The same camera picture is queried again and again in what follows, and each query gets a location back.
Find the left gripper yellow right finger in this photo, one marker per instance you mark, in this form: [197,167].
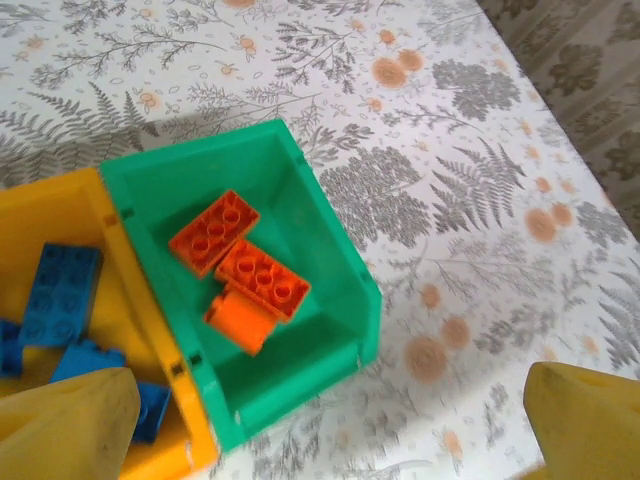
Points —
[590,425]

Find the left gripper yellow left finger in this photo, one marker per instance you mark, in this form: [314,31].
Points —
[65,430]

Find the long blue lego brick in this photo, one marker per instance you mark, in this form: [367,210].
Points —
[62,295]

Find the yellow plastic bin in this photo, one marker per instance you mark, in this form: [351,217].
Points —
[130,300]

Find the small orange lego brick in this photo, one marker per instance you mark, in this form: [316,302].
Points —
[240,320]

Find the long orange lego brick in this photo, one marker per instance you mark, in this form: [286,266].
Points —
[263,280]
[214,233]

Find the green plastic bin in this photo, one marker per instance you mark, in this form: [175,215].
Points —
[310,240]

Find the floral tablecloth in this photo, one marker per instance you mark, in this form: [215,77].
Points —
[425,200]

